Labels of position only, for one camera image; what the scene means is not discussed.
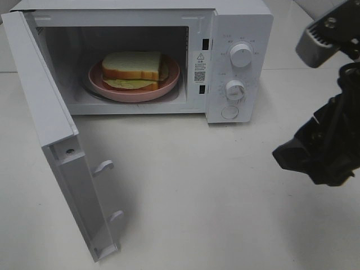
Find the glass microwave turntable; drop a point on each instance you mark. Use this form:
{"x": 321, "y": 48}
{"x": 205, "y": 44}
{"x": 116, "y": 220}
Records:
{"x": 176, "y": 93}

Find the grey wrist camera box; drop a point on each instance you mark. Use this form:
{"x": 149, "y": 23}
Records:
{"x": 335, "y": 30}

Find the lower white timer knob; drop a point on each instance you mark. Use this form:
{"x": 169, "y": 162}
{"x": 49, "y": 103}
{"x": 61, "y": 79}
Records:
{"x": 235, "y": 90}

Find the white microwave door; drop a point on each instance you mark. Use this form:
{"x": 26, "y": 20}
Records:
{"x": 47, "y": 64}

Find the upper white power knob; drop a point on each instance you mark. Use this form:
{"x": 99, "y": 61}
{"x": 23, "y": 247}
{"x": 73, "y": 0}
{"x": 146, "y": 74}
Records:
{"x": 241, "y": 54}

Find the pink round plate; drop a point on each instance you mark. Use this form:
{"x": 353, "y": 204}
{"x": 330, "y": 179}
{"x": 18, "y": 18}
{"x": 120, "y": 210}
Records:
{"x": 134, "y": 95}

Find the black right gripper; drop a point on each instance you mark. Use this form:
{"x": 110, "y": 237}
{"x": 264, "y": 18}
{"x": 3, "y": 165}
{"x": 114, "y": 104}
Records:
{"x": 326, "y": 148}

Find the white microwave oven body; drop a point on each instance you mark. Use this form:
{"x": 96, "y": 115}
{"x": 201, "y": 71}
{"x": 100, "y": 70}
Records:
{"x": 197, "y": 34}

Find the round white door button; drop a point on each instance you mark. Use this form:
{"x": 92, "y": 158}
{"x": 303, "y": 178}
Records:
{"x": 230, "y": 112}

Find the white bread sandwich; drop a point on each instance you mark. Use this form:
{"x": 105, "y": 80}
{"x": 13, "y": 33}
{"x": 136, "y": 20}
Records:
{"x": 134, "y": 70}

